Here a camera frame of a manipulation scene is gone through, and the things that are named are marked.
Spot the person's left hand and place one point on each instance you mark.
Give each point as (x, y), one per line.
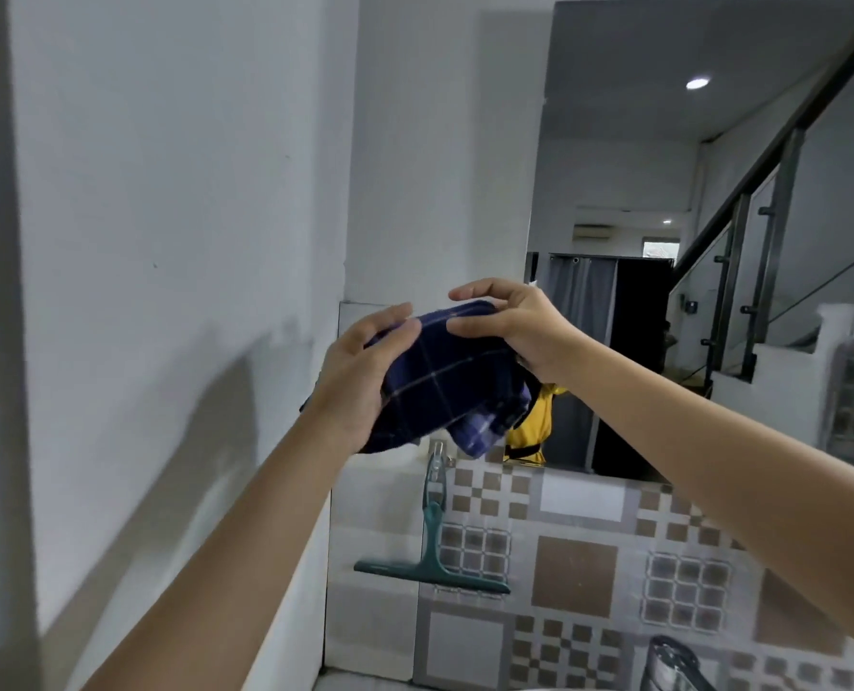
(348, 384)

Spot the person's right hand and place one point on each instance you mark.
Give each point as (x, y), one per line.
(538, 330)

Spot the person's left thumb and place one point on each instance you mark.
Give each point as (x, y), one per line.
(397, 338)

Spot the person's right thumb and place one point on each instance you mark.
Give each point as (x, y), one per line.
(474, 327)

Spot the blue plaid cloth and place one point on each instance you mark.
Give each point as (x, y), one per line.
(445, 384)

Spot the person's right forearm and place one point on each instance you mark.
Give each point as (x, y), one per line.
(722, 453)

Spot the person's left forearm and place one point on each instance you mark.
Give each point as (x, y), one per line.
(240, 554)

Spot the yellow shirt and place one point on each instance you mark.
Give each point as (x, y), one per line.
(535, 428)

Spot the teal window squeegee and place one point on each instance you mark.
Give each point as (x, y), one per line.
(434, 546)

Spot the chrome faucet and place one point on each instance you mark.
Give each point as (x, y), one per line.
(675, 665)

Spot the chrome wall hook clip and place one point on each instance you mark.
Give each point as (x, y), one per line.
(439, 464)

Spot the wall mirror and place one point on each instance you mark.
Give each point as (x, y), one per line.
(636, 172)

